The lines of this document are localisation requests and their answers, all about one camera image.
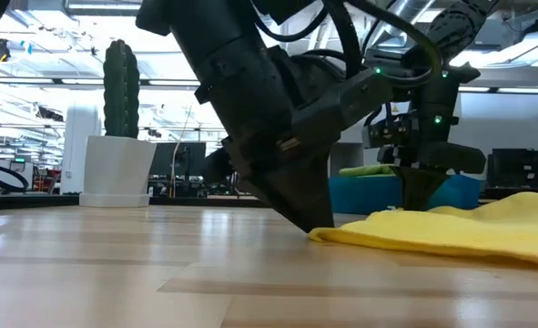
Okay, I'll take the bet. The black computer monitor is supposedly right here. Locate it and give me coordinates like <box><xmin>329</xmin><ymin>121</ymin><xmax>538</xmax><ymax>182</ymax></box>
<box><xmin>148</xmin><ymin>141</ymin><xmax>208</xmax><ymax>179</ymax></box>

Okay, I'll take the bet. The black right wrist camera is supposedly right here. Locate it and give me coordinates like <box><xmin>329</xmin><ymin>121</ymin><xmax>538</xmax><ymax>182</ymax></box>
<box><xmin>361</xmin><ymin>113</ymin><xmax>418</xmax><ymax>150</ymax></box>

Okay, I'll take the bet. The white column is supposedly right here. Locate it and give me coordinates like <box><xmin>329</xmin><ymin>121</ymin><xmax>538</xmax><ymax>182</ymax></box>
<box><xmin>60</xmin><ymin>104</ymin><xmax>102</xmax><ymax>195</ymax></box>

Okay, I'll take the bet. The black cabinet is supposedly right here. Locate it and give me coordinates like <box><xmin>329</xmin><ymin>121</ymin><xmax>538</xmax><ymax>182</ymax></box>
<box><xmin>486</xmin><ymin>147</ymin><xmax>538</xmax><ymax>200</ymax></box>

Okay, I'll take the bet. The white hexagonal plant pot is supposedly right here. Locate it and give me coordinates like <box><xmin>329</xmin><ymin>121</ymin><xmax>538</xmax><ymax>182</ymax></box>
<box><xmin>78</xmin><ymin>134</ymin><xmax>157</xmax><ymax>209</ymax></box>

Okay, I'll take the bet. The green microfiber towel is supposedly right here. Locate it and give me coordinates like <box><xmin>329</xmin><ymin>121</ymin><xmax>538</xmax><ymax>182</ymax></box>
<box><xmin>339</xmin><ymin>163</ymin><xmax>396</xmax><ymax>179</ymax></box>

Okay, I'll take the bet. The yellow microfiber towel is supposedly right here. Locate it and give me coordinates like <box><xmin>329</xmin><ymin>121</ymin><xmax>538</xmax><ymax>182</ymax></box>
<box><xmin>308</xmin><ymin>190</ymin><xmax>538</xmax><ymax>268</ymax></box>

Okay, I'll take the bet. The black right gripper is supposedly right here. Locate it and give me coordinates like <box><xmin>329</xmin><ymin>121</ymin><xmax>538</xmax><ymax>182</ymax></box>
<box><xmin>377</xmin><ymin>66</ymin><xmax>488</xmax><ymax>212</ymax></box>

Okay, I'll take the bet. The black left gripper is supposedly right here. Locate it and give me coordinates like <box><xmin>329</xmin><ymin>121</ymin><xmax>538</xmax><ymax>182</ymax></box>
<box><xmin>194</xmin><ymin>43</ymin><xmax>342</xmax><ymax>234</ymax></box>

